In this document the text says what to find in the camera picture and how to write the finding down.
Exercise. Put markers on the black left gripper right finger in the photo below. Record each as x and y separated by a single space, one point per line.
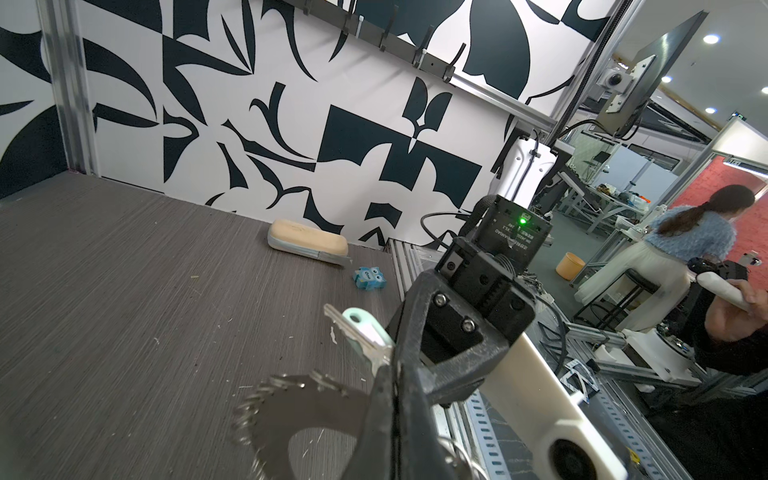
418 453

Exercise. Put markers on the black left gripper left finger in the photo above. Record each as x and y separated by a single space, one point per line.
376 452

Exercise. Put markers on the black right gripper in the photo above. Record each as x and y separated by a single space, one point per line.
457 331

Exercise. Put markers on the mint green headed key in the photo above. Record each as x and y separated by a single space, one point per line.
365 333

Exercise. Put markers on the silver ball chain keyring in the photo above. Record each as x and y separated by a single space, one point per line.
284 405

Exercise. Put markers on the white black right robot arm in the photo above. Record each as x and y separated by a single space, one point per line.
523 388

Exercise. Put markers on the operator hand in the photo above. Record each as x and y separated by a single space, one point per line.
727 323

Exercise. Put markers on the blue owl eraser toy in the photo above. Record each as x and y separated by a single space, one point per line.
369 278

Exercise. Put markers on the orange bucket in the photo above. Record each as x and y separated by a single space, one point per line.
569 266

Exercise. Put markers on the black stool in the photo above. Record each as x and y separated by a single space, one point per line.
615 299

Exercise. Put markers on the beige grey glasses case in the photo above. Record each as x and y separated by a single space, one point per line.
295 238

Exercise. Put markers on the seated person in blue sweater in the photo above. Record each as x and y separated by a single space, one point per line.
679 235

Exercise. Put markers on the black monitor on stand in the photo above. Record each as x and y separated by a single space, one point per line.
624 109

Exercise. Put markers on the white teleoperation handle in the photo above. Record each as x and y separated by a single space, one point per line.
715 284

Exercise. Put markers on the aluminium cage frame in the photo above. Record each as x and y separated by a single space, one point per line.
64 48

